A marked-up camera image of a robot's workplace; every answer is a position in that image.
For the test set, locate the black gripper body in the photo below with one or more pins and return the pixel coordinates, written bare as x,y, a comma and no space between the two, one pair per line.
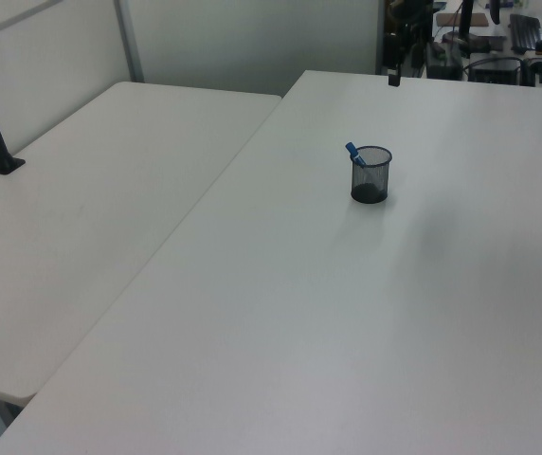
392,52

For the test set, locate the blue and white marker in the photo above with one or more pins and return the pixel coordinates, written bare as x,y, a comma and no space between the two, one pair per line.
355,154

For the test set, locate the black electronics box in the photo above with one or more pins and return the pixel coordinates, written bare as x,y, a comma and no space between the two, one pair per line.
443,61

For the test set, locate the black monitor stand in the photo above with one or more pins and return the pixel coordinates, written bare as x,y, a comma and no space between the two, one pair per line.
465,21

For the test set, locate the black mesh pen cup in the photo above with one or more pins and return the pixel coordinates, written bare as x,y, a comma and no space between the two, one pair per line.
370,182

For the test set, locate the black keyboard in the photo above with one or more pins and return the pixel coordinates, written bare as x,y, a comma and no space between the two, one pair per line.
526,33

